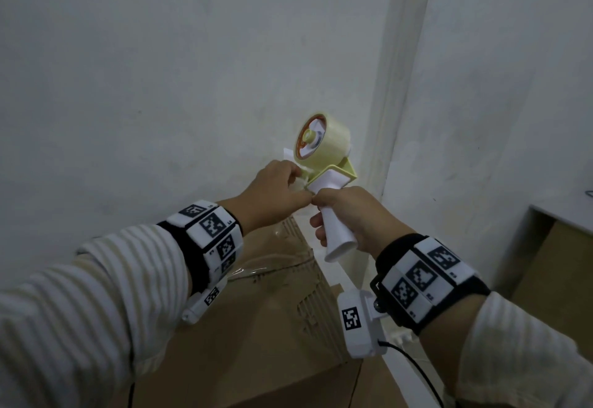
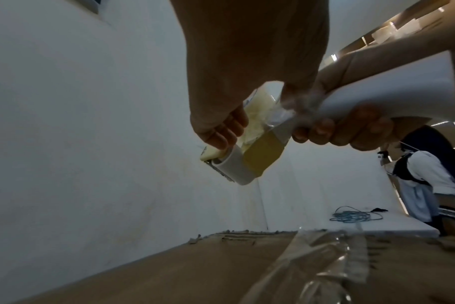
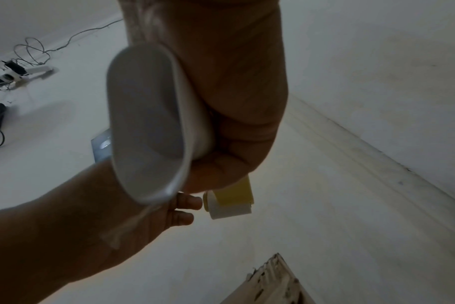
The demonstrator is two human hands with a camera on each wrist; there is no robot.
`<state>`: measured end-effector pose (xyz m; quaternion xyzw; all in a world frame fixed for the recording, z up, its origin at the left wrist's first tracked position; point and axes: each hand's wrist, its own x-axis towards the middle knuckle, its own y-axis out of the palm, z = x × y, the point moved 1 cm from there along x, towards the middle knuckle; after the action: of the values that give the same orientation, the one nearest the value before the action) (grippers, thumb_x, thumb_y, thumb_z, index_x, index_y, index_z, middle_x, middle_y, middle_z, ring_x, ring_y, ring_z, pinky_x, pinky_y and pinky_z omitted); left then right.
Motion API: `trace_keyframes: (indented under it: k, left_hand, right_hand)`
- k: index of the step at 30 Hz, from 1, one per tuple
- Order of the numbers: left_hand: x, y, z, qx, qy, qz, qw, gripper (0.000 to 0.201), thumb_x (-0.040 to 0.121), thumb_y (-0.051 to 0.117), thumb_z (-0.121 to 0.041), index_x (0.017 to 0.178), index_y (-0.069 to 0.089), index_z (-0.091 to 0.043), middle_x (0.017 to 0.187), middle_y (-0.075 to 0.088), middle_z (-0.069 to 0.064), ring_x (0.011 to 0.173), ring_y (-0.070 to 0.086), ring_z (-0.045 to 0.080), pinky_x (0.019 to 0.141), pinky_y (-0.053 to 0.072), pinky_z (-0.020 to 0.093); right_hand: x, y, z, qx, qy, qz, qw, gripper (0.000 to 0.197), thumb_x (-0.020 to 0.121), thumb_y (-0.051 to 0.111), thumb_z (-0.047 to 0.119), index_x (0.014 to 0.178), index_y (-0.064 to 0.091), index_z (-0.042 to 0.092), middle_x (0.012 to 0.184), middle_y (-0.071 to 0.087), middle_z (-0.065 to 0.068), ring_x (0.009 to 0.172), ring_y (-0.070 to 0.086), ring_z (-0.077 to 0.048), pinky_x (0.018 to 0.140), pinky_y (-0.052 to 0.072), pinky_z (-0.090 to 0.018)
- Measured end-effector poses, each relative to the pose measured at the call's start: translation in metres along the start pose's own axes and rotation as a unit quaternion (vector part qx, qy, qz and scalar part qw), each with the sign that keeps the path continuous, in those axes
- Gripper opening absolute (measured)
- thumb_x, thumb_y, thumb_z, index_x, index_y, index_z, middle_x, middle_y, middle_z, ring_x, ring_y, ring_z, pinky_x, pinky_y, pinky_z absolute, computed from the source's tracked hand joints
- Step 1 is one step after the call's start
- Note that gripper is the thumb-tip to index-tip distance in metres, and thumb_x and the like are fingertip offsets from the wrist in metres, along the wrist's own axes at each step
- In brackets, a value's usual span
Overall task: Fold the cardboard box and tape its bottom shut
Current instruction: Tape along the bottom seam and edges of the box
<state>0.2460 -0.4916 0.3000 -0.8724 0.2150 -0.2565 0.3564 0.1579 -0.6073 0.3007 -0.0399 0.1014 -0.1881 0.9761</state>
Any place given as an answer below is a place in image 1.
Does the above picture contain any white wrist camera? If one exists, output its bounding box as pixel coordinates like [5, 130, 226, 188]
[336, 288, 390, 360]
[180, 275, 229, 326]

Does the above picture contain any person's right hand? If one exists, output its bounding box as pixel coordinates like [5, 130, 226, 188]
[309, 186, 416, 261]

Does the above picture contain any person's left hand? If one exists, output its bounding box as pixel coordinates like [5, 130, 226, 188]
[230, 160, 316, 238]

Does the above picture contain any person's right forearm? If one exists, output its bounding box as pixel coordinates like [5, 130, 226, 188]
[418, 291, 593, 408]

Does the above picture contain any person's left forearm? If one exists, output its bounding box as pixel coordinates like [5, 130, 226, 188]
[0, 223, 193, 408]

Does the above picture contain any clear tape strip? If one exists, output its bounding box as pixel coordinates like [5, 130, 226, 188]
[225, 226, 321, 284]

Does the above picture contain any yellow tape dispenser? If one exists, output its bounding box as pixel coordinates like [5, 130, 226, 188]
[282, 113, 359, 264]

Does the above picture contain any brown cardboard box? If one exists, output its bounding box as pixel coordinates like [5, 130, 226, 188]
[111, 215, 410, 408]

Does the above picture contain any brown cardboard sheet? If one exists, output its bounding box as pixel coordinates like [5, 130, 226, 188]
[508, 219, 593, 363]

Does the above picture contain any white side desk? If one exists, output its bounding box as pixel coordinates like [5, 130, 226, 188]
[527, 189, 593, 238]

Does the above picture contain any black marker wristband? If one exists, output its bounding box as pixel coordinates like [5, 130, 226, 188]
[156, 199, 245, 296]
[370, 233, 492, 337]

